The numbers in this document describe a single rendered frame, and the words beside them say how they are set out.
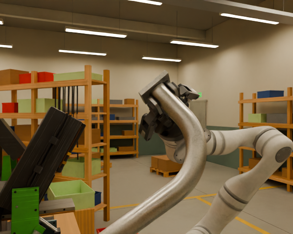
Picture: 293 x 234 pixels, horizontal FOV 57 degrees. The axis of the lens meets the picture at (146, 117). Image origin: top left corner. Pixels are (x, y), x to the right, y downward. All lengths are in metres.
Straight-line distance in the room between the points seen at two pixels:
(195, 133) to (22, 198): 1.12
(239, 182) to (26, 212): 0.95
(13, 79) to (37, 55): 5.33
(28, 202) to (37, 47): 9.26
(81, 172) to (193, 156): 3.64
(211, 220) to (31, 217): 0.81
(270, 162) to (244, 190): 0.12
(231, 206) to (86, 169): 3.09
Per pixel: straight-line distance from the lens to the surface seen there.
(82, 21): 8.65
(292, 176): 6.58
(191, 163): 0.38
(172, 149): 0.65
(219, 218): 0.99
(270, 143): 0.86
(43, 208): 1.56
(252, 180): 0.90
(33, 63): 10.34
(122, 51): 10.92
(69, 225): 1.93
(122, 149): 10.17
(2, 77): 5.31
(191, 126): 0.39
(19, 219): 1.42
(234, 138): 0.79
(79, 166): 3.99
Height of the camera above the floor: 1.61
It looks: level
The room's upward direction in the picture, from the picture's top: straight up
